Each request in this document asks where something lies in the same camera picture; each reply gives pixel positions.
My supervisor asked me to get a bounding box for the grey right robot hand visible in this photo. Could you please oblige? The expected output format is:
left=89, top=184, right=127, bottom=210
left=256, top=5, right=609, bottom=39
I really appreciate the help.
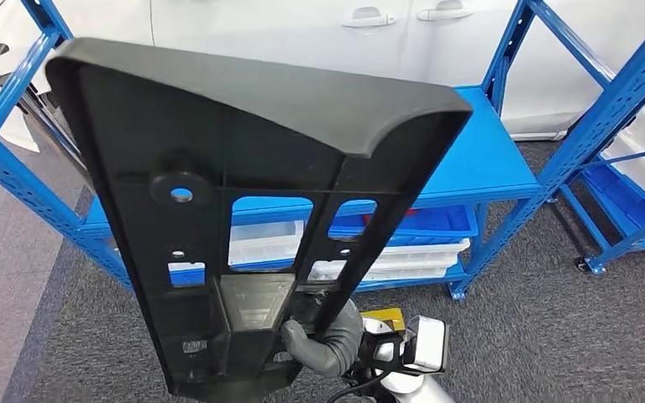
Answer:
left=281, top=297, right=365, bottom=379

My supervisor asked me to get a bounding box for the black plastic licence plate bracket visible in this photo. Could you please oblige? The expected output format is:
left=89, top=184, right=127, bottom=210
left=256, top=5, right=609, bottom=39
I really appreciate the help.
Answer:
left=44, top=37, right=474, bottom=403

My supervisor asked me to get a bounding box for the blue metal shelf rack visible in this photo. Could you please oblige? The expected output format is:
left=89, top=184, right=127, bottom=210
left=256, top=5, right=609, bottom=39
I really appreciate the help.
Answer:
left=0, top=0, right=645, bottom=301

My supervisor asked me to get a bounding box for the blue shelf rack with casters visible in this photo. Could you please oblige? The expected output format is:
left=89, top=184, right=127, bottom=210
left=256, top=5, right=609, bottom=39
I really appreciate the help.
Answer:
left=558, top=92, right=645, bottom=276

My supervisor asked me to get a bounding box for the yellow floor tape square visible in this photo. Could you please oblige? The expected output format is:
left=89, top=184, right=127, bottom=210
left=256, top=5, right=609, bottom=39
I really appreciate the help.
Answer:
left=361, top=307, right=407, bottom=333

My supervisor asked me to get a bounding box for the blue plastic crate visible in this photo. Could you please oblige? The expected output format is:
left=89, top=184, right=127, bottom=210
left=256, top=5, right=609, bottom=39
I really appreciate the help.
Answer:
left=169, top=258, right=296, bottom=288
left=580, top=162, right=645, bottom=249
left=328, top=204, right=480, bottom=248

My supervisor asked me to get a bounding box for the white car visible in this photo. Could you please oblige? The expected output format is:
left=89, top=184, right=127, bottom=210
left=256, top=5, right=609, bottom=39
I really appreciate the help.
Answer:
left=0, top=0, right=645, bottom=140

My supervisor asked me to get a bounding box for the black metal stand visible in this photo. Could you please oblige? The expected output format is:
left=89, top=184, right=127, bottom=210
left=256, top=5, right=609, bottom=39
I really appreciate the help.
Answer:
left=0, top=71, right=92, bottom=187

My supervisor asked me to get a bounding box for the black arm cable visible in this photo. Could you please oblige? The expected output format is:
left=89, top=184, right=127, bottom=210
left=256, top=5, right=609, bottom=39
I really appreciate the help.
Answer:
left=328, top=369, right=396, bottom=403

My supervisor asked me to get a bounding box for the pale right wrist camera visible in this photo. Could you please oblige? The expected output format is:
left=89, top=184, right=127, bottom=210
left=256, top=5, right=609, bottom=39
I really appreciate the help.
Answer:
left=366, top=315, right=448, bottom=382

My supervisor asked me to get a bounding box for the white car door handle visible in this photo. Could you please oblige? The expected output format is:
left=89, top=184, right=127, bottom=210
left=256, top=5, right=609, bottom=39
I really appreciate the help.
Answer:
left=416, top=0, right=475, bottom=22
left=342, top=6, right=397, bottom=29

